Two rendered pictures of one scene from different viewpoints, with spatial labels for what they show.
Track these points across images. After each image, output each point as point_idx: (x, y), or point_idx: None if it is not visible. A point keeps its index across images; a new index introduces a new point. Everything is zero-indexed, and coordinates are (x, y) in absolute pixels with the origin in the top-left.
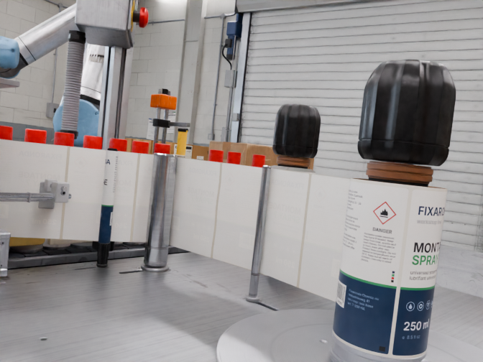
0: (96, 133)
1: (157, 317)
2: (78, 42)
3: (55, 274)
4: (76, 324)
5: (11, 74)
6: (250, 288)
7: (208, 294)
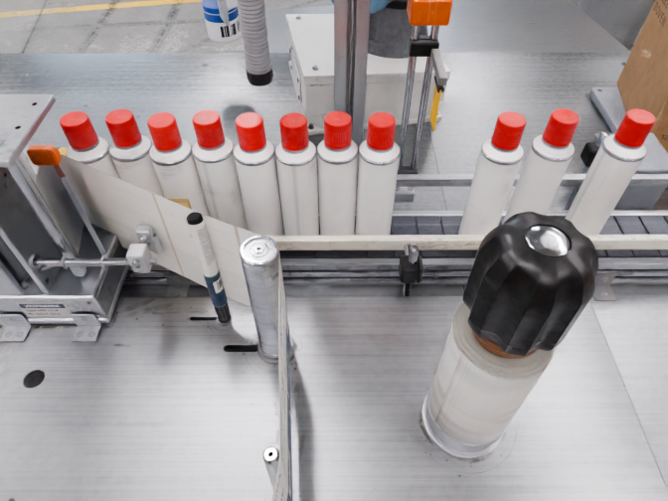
0: (377, 3)
1: None
2: None
3: (159, 328)
4: (60, 482)
5: None
6: None
7: (254, 469)
